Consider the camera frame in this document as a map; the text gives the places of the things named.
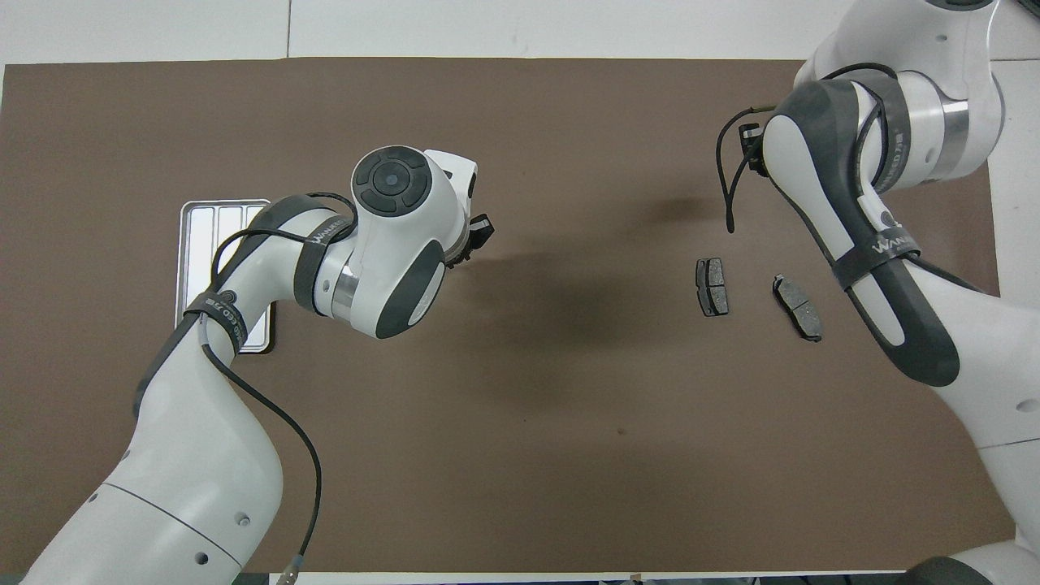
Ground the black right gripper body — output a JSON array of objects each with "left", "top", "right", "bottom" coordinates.
[{"left": 739, "top": 122, "right": 769, "bottom": 176}]

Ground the curved dark brake pad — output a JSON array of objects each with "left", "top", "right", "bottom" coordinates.
[{"left": 772, "top": 274, "right": 824, "bottom": 343}]

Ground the silver metal tray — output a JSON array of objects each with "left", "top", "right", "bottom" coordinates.
[{"left": 175, "top": 199, "right": 279, "bottom": 354}]

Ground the brown table mat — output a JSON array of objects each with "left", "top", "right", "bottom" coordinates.
[{"left": 0, "top": 57, "right": 1016, "bottom": 574}]

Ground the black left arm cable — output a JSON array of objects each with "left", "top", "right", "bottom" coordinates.
[{"left": 195, "top": 191, "right": 358, "bottom": 585}]

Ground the rectangular dark brake pad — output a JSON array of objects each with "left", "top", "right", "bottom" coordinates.
[{"left": 695, "top": 258, "right": 730, "bottom": 318}]

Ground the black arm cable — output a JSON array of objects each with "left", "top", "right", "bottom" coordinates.
[
  {"left": 715, "top": 61, "right": 903, "bottom": 236},
  {"left": 195, "top": 191, "right": 358, "bottom": 585}
]

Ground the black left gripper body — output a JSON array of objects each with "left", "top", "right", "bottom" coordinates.
[{"left": 445, "top": 213, "right": 495, "bottom": 269}]

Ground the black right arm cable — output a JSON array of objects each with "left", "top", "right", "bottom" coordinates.
[{"left": 715, "top": 61, "right": 903, "bottom": 236}]

